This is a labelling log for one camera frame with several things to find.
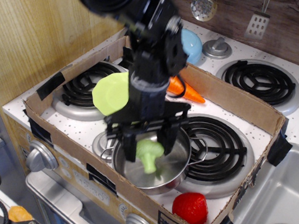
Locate green toy broccoli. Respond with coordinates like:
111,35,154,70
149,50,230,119
135,139,165,174

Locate silver oven knob left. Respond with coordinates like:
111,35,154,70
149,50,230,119
26,140,59,172

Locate brown cardboard fence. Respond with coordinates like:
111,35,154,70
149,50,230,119
24,36,287,224

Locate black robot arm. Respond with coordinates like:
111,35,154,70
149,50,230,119
80,0,190,162

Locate back right black burner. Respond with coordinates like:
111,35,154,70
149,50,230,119
216,59,299,116

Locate silver oven door handle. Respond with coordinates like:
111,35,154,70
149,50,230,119
26,171,90,224

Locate silver sink basin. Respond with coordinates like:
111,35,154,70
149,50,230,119
233,144,299,224

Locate orange toy carrot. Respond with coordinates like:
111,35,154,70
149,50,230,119
167,76,205,104

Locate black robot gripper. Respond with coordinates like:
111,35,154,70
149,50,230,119
99,79,193,169

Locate black burner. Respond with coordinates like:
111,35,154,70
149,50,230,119
216,59,299,116
177,114,255,199
51,61,126,122

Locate light blue plastic bowl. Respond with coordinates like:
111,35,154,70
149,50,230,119
181,29,203,65

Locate front left black burner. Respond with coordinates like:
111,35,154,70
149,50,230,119
51,61,126,122

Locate front right black burner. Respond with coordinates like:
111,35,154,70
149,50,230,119
177,114,255,199

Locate orange object bottom left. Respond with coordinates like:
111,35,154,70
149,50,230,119
8,206,33,222

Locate hanging silver slotted spatula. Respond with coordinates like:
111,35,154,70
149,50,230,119
244,0,271,41

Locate silver stove top knob back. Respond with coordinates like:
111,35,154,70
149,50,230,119
202,37,232,59

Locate red toy strawberry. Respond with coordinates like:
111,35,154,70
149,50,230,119
172,192,208,224

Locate silver stove knob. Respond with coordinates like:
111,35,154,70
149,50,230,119
92,132,116,163
202,37,232,59

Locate stainless steel pan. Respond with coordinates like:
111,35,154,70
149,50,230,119
105,129,209,195

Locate light green plastic plate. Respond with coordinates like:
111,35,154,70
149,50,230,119
92,72,129,116

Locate silver stove top knob front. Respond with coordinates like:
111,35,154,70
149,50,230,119
92,132,116,163

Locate hanging silver strainer ladle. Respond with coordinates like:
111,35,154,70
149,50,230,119
190,0,218,22

